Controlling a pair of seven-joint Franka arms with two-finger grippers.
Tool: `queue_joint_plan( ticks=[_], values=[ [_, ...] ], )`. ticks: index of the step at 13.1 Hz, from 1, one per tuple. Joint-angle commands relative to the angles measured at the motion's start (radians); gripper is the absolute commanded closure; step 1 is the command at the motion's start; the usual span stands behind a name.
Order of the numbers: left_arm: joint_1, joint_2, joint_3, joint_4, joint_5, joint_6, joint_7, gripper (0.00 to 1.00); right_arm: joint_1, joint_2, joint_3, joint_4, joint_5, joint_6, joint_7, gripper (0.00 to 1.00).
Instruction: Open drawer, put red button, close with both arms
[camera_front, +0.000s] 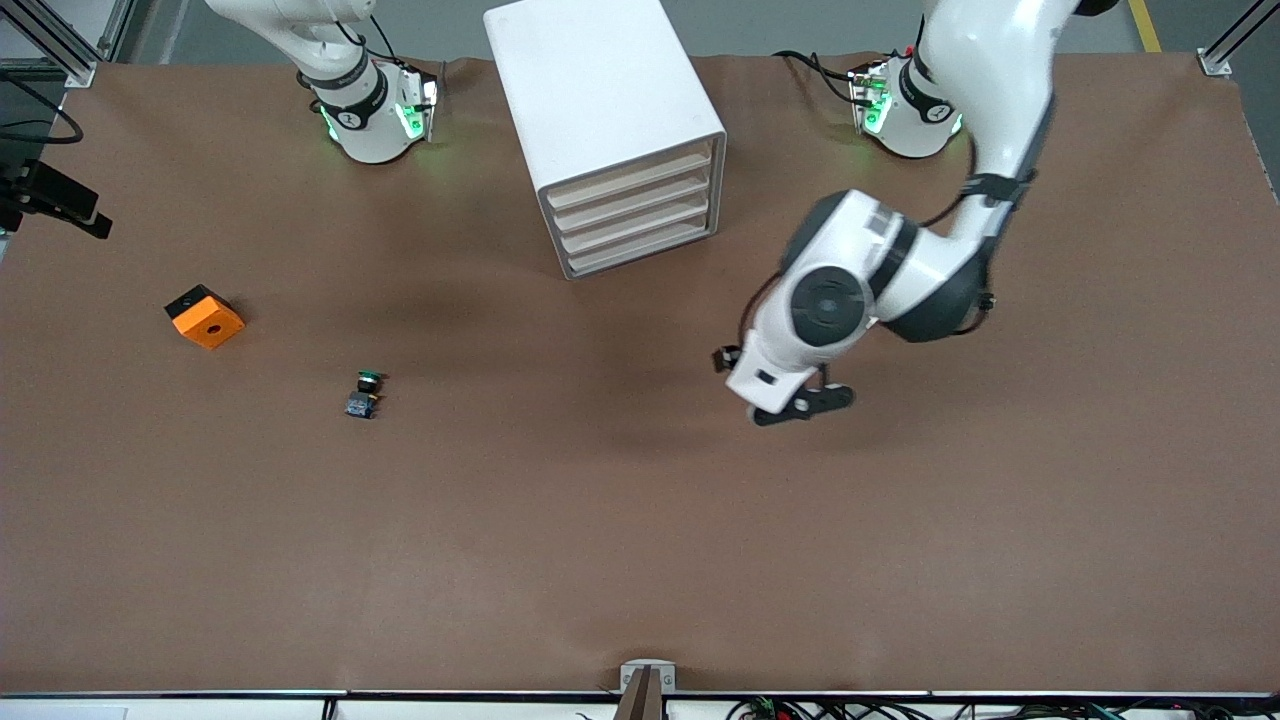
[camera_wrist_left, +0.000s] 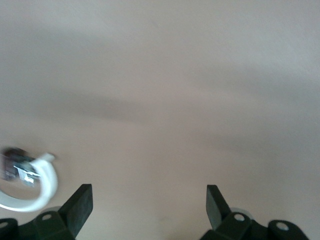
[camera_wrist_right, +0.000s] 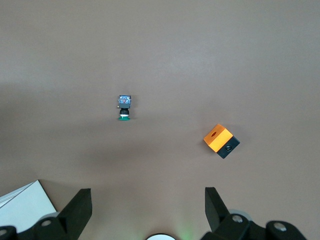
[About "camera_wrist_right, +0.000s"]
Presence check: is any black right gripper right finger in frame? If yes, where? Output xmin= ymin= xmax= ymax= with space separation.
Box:
xmin=201 ymin=186 xmax=310 ymax=240

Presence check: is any green push button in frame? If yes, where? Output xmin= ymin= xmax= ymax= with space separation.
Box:
xmin=116 ymin=93 xmax=134 ymax=122

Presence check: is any white plastic drawer cabinet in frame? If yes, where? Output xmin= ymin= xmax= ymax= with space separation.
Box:
xmin=0 ymin=179 xmax=58 ymax=230

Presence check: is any brown table cover sheet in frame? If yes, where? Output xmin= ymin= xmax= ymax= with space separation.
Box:
xmin=0 ymin=0 xmax=320 ymax=240

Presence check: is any orange and black switch box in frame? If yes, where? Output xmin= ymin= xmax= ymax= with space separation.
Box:
xmin=202 ymin=123 xmax=241 ymax=161

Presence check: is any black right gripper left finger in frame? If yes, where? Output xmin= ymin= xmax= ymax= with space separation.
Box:
xmin=0 ymin=188 xmax=93 ymax=240

